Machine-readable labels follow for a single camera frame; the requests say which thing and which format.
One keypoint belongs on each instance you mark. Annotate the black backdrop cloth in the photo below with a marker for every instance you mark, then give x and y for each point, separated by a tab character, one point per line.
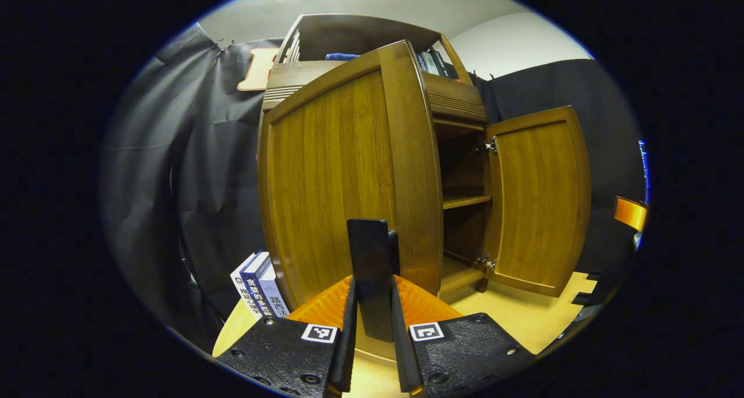
151	183

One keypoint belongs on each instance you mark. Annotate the wooden inner shelf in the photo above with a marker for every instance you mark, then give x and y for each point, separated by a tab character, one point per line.
465	201

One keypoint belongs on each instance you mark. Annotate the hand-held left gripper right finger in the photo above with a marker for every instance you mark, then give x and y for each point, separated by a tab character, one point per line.
401	351

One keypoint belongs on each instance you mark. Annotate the metal door hinge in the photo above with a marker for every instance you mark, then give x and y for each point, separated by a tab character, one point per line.
487	262
489	147

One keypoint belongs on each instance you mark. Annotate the wooden double-door shoe cabinet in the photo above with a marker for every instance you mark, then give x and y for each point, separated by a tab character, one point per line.
360	35

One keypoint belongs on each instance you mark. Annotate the folded blue cloth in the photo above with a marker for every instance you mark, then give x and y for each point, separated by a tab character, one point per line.
340	56

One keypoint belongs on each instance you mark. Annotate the pale blue spine book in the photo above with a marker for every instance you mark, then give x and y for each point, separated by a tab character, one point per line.
274	293

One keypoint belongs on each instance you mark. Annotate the wooden shoe cabinet door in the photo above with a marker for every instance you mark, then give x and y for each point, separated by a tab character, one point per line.
537	200
331	183

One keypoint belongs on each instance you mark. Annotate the navy book white lettering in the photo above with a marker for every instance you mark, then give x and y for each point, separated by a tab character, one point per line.
258	284

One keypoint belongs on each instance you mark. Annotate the dark blue thin book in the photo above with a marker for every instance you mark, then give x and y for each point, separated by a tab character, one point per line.
419	62

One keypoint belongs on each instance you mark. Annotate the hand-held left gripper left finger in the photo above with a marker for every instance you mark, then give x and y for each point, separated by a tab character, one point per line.
347	340

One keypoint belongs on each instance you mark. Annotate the grey spine book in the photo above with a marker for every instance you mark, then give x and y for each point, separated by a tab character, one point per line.
430	64

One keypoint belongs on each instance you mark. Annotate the black spine book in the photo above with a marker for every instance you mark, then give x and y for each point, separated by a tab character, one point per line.
446	65

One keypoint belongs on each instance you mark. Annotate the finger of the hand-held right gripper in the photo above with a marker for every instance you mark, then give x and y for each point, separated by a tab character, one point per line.
630	214

